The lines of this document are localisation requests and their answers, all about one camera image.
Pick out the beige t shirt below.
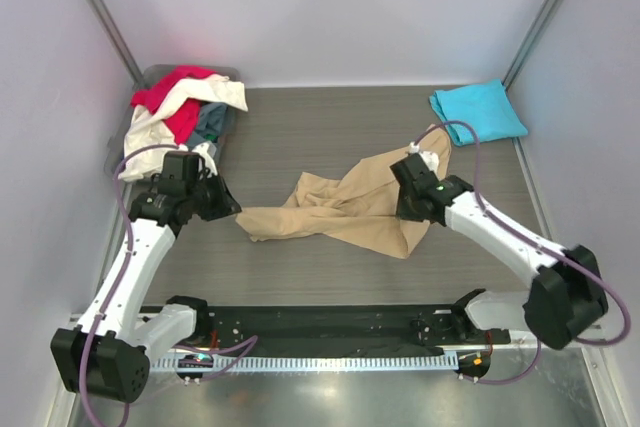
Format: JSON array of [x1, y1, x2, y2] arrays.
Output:
[[236, 147, 430, 259]]

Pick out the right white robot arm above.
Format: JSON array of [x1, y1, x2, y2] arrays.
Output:
[[396, 172, 608, 350]]

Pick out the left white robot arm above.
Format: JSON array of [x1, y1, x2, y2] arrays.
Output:
[[50, 175, 241, 403]]

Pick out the red t shirt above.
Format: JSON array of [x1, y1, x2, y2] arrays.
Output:
[[130, 65, 216, 144]]

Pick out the grey blue t shirt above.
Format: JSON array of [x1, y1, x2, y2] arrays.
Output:
[[187, 102, 235, 147]]

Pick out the cream white t shirt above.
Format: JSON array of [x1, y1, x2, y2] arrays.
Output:
[[119, 73, 248, 182]]

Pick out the grey plastic bin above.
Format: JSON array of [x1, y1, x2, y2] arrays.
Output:
[[103, 64, 241, 178]]

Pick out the folded cyan t shirt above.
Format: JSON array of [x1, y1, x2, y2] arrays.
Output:
[[429, 79, 529, 147]]

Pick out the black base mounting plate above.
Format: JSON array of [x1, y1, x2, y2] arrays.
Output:
[[208, 304, 511, 357]]

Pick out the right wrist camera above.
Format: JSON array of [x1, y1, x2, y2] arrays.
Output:
[[390, 153, 439, 195]]

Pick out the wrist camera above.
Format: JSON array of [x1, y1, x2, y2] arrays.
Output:
[[390, 153, 439, 195], [157, 151, 201, 196]]

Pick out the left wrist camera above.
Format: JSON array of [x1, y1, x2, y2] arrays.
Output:
[[157, 151, 201, 196]]

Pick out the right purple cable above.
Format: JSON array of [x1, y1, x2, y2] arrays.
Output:
[[409, 120, 632, 387]]

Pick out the purple cable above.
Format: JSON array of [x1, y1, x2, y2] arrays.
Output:
[[78, 143, 259, 427], [409, 120, 632, 387]]

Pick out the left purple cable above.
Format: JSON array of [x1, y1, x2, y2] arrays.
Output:
[[78, 143, 259, 427]]

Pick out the aluminium front rail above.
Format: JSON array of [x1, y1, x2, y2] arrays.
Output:
[[59, 307, 612, 354]]

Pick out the slotted cable duct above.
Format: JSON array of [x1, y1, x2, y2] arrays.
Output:
[[151, 352, 458, 375]]

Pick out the left aluminium frame post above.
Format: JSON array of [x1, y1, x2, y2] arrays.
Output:
[[86, 0, 143, 84]]

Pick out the aluminium frame post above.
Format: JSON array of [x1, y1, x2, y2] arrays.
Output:
[[502, 0, 563, 90], [86, 0, 143, 84]]

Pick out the right aluminium frame post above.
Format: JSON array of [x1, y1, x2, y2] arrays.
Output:
[[502, 0, 563, 90]]

